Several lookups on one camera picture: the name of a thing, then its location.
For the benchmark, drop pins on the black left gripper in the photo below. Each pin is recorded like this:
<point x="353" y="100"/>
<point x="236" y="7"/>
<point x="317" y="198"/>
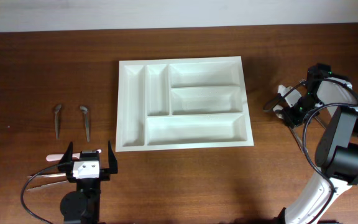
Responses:
<point x="65" y="164"/>

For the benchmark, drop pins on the white plastic cutlery tray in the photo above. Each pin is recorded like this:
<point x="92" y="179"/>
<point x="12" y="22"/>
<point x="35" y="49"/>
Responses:
<point x="184" y="103"/>

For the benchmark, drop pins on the upper metal knife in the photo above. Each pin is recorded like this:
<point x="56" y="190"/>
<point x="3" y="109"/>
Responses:
<point x="47" y="175"/>

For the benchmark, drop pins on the metal fork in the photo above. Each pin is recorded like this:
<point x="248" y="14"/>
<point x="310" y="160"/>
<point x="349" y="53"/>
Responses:
<point x="297" y="138"/>
<point x="317" y="118"/>

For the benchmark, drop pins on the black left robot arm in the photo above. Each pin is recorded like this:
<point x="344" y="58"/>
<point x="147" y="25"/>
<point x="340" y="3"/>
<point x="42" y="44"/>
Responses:
<point x="83" y="205"/>

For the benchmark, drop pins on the right small metal spoon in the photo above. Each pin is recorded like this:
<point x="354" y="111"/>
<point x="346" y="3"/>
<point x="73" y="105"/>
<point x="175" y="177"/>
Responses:
<point x="85" y="111"/>

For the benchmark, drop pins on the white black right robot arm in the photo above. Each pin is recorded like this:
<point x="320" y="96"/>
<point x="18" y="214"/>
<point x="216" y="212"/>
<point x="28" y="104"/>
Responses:
<point x="335" y="162"/>

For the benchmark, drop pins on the left small metal spoon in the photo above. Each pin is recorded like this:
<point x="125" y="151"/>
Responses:
<point x="56" y="111"/>

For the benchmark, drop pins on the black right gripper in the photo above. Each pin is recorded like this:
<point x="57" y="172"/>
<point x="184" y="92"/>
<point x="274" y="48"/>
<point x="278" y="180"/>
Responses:
<point x="291" y="120"/>

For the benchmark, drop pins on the pink handled utensil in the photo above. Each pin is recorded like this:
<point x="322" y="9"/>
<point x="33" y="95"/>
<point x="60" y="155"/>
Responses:
<point x="75" y="157"/>

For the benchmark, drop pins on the small metal spoon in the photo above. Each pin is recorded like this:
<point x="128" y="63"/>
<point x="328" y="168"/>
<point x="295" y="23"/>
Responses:
<point x="85" y="111"/>
<point x="56" y="111"/>

